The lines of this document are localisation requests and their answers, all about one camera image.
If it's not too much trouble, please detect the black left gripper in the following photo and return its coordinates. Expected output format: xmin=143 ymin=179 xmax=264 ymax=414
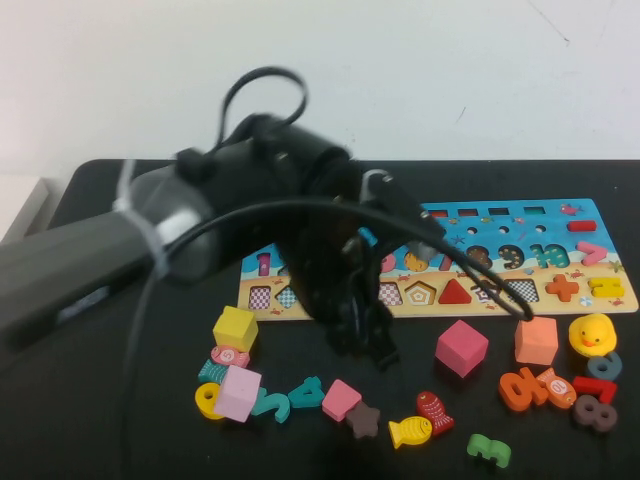
xmin=292 ymin=207 xmax=402 ymax=373

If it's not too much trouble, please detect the teal number four piece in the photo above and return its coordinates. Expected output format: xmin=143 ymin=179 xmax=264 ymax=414
xmin=287 ymin=375 xmax=325 ymax=410

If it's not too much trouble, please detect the brown star piece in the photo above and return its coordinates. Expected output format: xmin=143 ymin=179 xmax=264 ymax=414
xmin=345 ymin=400 xmax=382 ymax=440

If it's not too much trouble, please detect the red triangle piece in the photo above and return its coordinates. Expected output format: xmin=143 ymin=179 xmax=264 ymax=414
xmin=438 ymin=277 xmax=473 ymax=305

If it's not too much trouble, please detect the orange number ten piece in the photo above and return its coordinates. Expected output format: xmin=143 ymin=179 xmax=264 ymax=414
xmin=498 ymin=367 xmax=551 ymax=412

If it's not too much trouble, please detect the green number three piece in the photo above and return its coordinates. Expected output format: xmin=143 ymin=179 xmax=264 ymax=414
xmin=466 ymin=432 xmax=513 ymax=469

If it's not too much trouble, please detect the yellow number six piece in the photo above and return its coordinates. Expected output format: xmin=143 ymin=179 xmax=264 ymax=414
xmin=194 ymin=381 xmax=226 ymax=420

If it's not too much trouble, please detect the orange plus sign piece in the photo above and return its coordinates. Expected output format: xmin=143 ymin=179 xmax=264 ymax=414
xmin=544 ymin=273 xmax=580 ymax=303

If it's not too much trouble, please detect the colourful wooden puzzle board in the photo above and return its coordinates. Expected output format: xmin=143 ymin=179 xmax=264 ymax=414
xmin=238 ymin=198 xmax=640 ymax=324

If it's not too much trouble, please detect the red number seven piece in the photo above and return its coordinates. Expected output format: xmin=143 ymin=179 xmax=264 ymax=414
xmin=571 ymin=375 xmax=619 ymax=405

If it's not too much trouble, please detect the brown number eight piece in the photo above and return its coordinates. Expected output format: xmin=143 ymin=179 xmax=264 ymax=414
xmin=572 ymin=393 xmax=619 ymax=433

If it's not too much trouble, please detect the yellow equals sign piece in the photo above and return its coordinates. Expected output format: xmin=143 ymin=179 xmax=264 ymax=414
xmin=587 ymin=276 xmax=624 ymax=298

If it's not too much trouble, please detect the blue-grey number nine piece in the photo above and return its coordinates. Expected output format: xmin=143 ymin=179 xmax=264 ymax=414
xmin=585 ymin=350 xmax=624 ymax=381

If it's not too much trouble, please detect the pink greater-than sign piece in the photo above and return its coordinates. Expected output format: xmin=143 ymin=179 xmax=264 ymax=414
xmin=574 ymin=240 xmax=609 ymax=266

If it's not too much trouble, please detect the magenta cube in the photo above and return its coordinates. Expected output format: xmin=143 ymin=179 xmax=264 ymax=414
xmin=434 ymin=319 xmax=490 ymax=380

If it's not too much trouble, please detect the red wooden fish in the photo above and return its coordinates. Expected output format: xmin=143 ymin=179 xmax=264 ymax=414
xmin=416 ymin=390 xmax=456 ymax=436

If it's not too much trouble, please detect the yellow wooden fish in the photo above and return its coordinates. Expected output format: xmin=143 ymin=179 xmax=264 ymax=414
xmin=388 ymin=414 xmax=434 ymax=450

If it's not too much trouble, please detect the yellow cube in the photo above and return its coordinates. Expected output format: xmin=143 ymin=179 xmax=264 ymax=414
xmin=212 ymin=305 xmax=260 ymax=353

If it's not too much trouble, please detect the pink wooden fish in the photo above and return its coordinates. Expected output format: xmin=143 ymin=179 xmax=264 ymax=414
xmin=209 ymin=344 xmax=251 ymax=369

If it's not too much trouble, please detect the light pink cube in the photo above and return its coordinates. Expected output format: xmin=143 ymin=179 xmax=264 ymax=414
xmin=213 ymin=364 xmax=264 ymax=422

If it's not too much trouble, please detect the teal wooden fish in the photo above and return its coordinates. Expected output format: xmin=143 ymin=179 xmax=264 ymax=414
xmin=197 ymin=358 xmax=231 ymax=385

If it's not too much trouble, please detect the salmon cube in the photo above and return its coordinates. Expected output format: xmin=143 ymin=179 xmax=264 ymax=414
xmin=513 ymin=314 xmax=559 ymax=366

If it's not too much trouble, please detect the orange wooden fish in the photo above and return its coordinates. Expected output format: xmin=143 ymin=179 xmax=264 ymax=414
xmin=534 ymin=367 xmax=579 ymax=410

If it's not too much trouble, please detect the yellow rubber duck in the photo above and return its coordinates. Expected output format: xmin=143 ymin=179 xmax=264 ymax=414
xmin=568 ymin=312 xmax=618 ymax=358

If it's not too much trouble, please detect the white zip tie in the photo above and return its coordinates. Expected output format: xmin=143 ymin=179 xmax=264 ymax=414
xmin=111 ymin=159 xmax=174 ymax=277

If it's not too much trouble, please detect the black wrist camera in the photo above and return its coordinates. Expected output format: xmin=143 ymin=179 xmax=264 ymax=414
xmin=358 ymin=168 xmax=447 ymax=261

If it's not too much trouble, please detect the black looped cable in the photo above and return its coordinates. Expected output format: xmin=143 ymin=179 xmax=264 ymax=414
xmin=214 ymin=66 xmax=309 ymax=159

